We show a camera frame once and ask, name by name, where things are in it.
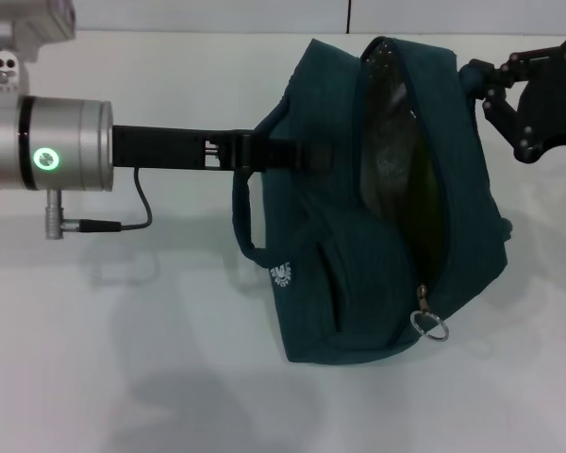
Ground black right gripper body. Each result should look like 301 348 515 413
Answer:
511 37 566 165

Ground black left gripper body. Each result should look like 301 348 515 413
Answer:
111 124 268 172

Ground teal fabric lunch bag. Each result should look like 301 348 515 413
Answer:
230 36 513 367

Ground zipper pull with clear ring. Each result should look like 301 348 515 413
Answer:
408 284 450 341

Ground left gripper cable with plug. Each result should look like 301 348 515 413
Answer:
43 167 153 241

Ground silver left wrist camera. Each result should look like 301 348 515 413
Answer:
0 0 76 95

